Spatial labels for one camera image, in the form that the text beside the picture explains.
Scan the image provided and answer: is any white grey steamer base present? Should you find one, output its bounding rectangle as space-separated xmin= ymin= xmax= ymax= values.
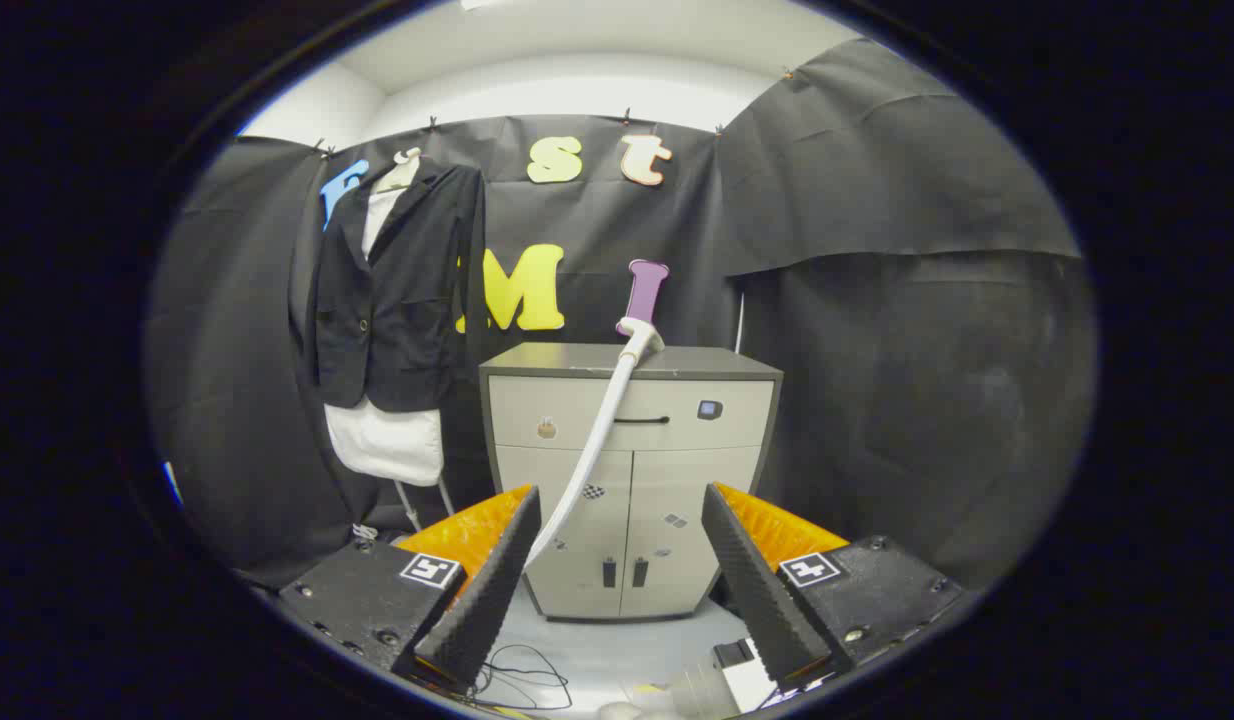
xmin=597 ymin=640 xmax=778 ymax=719

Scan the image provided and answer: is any black blazer jacket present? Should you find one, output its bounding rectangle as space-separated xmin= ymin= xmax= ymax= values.
xmin=307 ymin=160 xmax=488 ymax=413

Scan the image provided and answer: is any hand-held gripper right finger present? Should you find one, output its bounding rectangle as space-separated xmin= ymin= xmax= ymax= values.
xmin=701 ymin=482 xmax=968 ymax=693

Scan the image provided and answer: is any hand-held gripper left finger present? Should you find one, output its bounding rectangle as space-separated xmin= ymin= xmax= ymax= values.
xmin=277 ymin=484 xmax=543 ymax=696

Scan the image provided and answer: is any white garment steamer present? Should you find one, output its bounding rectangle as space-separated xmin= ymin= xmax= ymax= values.
xmin=522 ymin=318 xmax=668 ymax=571

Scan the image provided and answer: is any thin black floor cable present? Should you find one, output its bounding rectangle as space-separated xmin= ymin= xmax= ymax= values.
xmin=472 ymin=643 xmax=574 ymax=713

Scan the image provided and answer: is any grey storage cabinet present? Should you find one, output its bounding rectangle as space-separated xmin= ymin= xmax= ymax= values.
xmin=478 ymin=342 xmax=784 ymax=623

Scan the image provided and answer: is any black backdrop cloth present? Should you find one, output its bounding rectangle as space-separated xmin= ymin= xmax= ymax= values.
xmin=145 ymin=38 xmax=1098 ymax=591

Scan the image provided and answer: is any white mannequin torso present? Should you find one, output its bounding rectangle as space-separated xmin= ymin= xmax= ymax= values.
xmin=323 ymin=147 xmax=458 ymax=533

